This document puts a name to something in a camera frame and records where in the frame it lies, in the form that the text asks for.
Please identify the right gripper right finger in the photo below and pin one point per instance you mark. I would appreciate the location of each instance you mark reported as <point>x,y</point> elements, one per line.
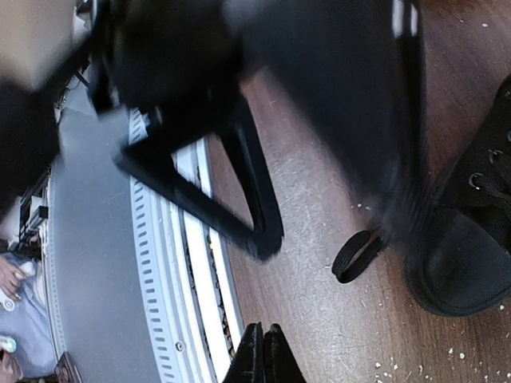
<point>280,365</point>

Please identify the black sneaker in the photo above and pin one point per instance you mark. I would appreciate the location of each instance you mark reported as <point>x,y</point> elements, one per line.
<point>351,69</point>
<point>462,264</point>

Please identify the aluminium front rail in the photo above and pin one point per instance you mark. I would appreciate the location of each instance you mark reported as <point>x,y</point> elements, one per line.
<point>137,289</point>

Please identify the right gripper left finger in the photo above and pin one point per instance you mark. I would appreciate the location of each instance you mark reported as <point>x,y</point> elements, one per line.
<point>247,364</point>

